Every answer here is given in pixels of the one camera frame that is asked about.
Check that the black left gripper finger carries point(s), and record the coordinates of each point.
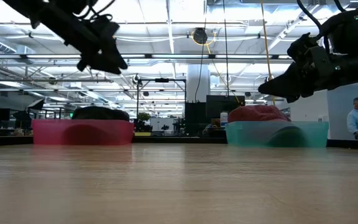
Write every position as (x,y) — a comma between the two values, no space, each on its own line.
(85,61)
(110,60)

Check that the maroon baseball cap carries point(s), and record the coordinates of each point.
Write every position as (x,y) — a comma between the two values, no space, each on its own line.
(256,113)

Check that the dark grey baseball cap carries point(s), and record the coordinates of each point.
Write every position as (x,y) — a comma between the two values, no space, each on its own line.
(99,113)
(81,135)

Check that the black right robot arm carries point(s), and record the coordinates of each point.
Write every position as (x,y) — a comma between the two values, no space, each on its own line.
(353,40)

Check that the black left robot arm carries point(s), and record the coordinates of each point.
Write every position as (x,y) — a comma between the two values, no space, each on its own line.
(42,9)

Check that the long ceiling light strip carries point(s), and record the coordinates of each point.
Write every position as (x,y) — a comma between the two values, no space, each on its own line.
(166,56)
(73,90)

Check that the teal translucent plastic bin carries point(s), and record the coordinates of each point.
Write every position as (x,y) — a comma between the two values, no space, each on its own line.
(241,133)

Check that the small green plant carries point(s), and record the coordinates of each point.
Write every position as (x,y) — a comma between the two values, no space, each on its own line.
(144,116)

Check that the white bottle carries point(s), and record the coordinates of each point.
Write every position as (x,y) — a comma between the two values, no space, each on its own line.
(224,117)

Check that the red translucent plastic bin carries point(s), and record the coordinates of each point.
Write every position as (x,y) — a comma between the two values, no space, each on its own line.
(48,132)

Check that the yellow strip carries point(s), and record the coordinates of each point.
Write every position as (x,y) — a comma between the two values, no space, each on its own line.
(142,134)

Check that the white building column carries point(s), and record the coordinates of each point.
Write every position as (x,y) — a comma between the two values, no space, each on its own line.
(197,84)

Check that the black box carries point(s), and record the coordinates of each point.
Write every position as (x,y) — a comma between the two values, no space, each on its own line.
(196,115)

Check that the black gantry frame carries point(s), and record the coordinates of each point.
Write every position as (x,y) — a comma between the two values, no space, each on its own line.
(162,80)

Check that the black aluminium table frame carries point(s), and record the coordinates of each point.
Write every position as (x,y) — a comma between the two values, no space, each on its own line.
(172,140)

